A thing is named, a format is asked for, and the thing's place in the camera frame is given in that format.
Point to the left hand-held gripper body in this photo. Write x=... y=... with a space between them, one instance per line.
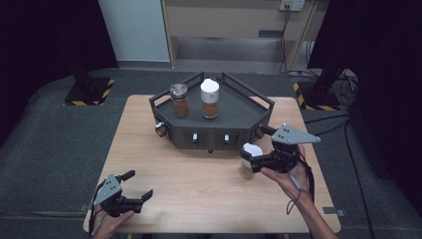
x=107 y=192

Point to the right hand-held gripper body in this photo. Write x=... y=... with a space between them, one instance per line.
x=292 y=136

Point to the white lid spice jar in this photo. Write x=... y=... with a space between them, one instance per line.
x=253 y=150
x=210 y=96

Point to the black corner shelf rack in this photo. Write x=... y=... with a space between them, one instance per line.
x=232 y=109

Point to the silver lid spice jar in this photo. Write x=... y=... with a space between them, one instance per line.
x=180 y=103

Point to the person's left hand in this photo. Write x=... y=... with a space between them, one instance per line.
x=109 y=225

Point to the person's right hand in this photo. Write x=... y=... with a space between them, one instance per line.
x=295 y=184

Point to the black stand with striped base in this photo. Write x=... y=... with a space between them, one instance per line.
x=320 y=98
x=89 y=89

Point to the grey tape piece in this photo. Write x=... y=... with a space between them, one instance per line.
x=333 y=211

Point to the wooden cabinet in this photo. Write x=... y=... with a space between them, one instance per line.
x=232 y=20

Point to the black curtain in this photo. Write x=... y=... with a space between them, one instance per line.
x=40 y=49
x=388 y=66

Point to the white panel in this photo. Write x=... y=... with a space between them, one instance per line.
x=136 y=30

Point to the white wall socket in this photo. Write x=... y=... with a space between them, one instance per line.
x=292 y=4

